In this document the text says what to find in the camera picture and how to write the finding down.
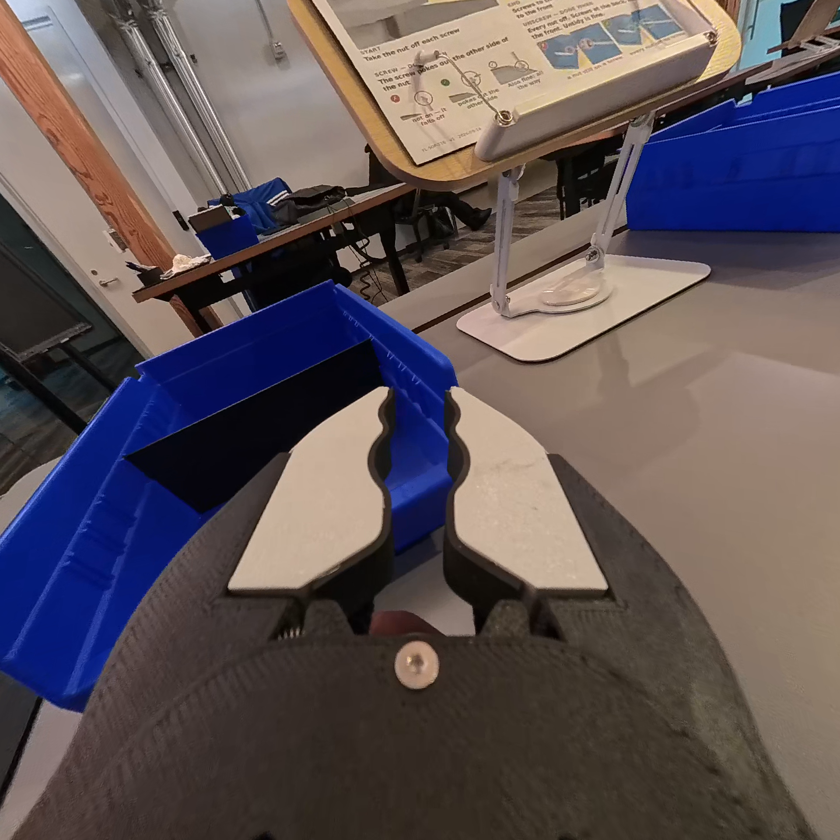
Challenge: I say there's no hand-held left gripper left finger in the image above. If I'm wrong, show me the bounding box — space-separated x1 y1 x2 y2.
226 386 396 632

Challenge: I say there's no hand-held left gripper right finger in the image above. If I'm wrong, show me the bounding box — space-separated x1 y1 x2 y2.
443 386 611 632

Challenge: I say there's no blue plastic bin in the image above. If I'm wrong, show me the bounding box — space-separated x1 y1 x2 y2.
625 71 840 234
0 279 458 713

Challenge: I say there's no person's left hand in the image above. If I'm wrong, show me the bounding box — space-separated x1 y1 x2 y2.
369 610 435 639

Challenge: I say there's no wooden board document stand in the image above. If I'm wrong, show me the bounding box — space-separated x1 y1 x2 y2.
287 0 742 362

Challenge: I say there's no brown wooden table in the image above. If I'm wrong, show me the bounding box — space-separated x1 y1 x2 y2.
133 184 421 336

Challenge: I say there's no small blue bin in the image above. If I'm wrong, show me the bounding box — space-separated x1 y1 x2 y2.
196 210 260 261

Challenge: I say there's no black office chair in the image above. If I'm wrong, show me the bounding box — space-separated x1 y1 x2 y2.
390 190 455 265

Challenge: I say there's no black pouch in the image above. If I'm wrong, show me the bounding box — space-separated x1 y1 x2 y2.
271 185 349 227

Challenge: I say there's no blue and white jacket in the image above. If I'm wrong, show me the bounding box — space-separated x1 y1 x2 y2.
209 177 293 232

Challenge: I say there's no black easel with board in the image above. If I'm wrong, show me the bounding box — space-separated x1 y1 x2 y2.
0 243 126 437

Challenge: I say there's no printed instruction sheet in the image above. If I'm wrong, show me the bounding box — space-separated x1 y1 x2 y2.
311 0 718 165

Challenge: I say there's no black hanging cable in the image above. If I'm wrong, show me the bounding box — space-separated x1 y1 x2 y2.
351 197 392 304

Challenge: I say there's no wooden door frame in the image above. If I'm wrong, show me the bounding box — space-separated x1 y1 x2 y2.
0 0 225 337

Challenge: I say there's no silver wall pipe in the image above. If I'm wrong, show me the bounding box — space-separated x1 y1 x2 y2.
147 0 252 191
108 0 227 198

